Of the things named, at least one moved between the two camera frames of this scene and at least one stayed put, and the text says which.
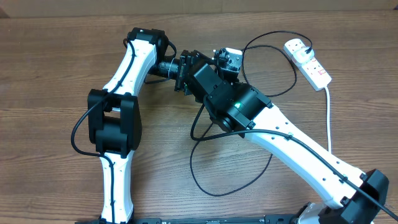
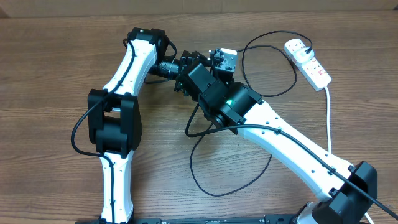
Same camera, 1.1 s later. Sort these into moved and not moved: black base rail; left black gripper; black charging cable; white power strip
Moved: black charging cable
Not moved: white power strip; black base rail; left black gripper
